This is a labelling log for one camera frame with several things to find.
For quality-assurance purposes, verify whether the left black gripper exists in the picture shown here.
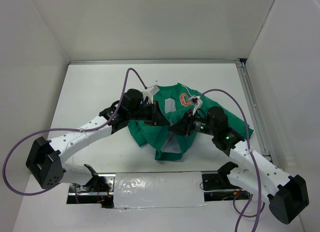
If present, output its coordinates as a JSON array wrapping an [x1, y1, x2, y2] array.
[[127, 100, 170, 126]]

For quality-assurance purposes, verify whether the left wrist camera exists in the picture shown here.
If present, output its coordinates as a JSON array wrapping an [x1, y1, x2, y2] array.
[[142, 85, 160, 104]]

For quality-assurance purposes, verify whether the aluminium frame rail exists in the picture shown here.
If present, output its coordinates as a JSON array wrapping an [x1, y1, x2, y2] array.
[[54, 60, 269, 173]]

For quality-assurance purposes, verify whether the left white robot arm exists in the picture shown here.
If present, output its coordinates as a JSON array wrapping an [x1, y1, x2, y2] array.
[[26, 85, 170, 192]]

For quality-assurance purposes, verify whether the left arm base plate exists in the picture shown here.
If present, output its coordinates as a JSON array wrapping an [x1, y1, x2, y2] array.
[[66, 173, 116, 209]]

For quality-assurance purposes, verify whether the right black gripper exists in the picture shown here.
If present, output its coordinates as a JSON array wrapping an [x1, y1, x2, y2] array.
[[168, 108, 217, 136]]

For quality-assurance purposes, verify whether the green jacket with white lettering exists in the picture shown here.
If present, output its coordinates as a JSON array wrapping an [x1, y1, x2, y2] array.
[[128, 83, 254, 161]]

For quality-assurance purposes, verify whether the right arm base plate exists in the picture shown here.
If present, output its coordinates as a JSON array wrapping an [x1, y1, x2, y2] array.
[[199, 172, 250, 202]]

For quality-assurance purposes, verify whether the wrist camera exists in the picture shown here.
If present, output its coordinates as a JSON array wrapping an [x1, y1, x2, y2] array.
[[142, 85, 160, 104], [189, 95, 203, 116]]

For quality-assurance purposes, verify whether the silver tape patch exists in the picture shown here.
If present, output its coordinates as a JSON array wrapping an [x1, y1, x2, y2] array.
[[113, 171, 206, 209]]

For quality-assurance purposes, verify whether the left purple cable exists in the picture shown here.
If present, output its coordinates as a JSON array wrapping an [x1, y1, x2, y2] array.
[[2, 68, 150, 204]]

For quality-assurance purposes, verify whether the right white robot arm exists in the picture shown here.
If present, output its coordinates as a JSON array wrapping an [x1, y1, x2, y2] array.
[[168, 106, 309, 225]]

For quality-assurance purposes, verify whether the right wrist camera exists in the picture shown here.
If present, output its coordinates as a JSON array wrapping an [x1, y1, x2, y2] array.
[[189, 95, 203, 116]]

